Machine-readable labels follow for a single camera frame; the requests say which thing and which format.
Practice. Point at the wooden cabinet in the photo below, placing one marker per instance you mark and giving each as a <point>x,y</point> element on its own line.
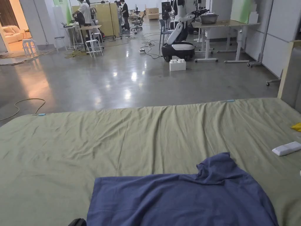
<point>152,13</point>

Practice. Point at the white remote control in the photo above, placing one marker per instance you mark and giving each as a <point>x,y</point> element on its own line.
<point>285,148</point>

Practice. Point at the dark blue shirt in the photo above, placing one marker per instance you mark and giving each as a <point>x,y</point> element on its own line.
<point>178,202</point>

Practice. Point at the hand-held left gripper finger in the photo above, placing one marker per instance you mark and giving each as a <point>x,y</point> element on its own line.
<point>78,222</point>

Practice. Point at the beige sofa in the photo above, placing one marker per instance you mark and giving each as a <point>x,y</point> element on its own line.
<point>13,34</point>

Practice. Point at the white and black wheeled robot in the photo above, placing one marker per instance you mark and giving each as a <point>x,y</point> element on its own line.
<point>180,47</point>

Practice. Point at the grey padded headboard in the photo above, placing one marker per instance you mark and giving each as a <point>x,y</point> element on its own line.
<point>292,77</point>

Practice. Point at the yellow bag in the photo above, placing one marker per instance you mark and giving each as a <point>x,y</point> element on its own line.
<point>297,127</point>

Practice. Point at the white block-shaped box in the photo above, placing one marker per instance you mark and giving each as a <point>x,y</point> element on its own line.
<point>177,65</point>

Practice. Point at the bed with pale green sheet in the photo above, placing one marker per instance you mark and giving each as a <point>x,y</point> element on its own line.
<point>117,141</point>

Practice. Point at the wooden desk with black legs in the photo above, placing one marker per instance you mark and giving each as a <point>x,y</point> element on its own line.
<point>90,27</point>

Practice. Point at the blue sheet clip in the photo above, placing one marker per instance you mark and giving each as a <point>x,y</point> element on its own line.
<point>41,115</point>
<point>231,101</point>

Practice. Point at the white desk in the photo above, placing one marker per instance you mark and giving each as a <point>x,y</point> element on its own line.
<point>70,30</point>

